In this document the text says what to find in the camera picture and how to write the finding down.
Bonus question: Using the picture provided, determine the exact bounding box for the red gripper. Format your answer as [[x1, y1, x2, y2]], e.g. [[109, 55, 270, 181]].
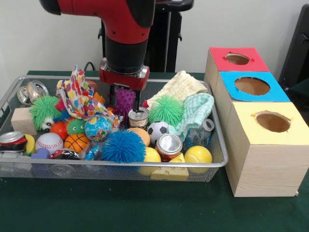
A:
[[99, 69, 149, 114]]

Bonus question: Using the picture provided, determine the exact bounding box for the globe print ball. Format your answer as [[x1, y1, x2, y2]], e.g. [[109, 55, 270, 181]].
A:
[[84, 115, 113, 143]]

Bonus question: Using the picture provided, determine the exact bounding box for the green spiky ball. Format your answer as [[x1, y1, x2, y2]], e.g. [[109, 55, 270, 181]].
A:
[[29, 95, 61, 132], [148, 95, 185, 126]]

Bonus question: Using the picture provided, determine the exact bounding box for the cream knitted cloth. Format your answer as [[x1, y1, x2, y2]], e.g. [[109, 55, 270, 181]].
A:
[[147, 70, 208, 108]]

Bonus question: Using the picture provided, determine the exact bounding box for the mint knitted cloth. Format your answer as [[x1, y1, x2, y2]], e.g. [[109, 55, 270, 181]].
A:
[[168, 93, 215, 141]]

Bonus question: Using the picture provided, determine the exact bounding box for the silver mesh bin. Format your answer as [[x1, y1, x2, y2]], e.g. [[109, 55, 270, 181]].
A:
[[0, 75, 229, 183]]

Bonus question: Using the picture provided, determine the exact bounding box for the wooden box with three holes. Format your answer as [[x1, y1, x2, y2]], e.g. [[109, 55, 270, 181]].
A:
[[204, 46, 309, 198]]

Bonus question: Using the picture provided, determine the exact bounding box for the purple spiky ball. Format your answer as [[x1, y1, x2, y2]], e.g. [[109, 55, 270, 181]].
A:
[[114, 88, 136, 119]]

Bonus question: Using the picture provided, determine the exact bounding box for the polka dot cloth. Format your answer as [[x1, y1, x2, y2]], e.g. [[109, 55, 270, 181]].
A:
[[56, 64, 120, 126]]

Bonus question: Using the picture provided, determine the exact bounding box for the blue spiky ball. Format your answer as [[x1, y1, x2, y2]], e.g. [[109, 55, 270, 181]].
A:
[[101, 130, 147, 164]]

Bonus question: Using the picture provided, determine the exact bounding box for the small white baseball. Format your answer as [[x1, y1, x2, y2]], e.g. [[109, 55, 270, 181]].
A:
[[35, 132, 64, 155]]

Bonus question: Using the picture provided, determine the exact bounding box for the dark green table cloth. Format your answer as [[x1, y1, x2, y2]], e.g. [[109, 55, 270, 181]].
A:
[[0, 70, 309, 232], [288, 78, 309, 116]]

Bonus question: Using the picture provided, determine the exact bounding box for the black upright panel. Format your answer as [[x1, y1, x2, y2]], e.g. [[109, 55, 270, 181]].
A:
[[277, 3, 309, 85]]

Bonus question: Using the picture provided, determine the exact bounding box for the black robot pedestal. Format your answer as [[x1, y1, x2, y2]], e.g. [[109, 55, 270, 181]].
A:
[[98, 0, 195, 73]]

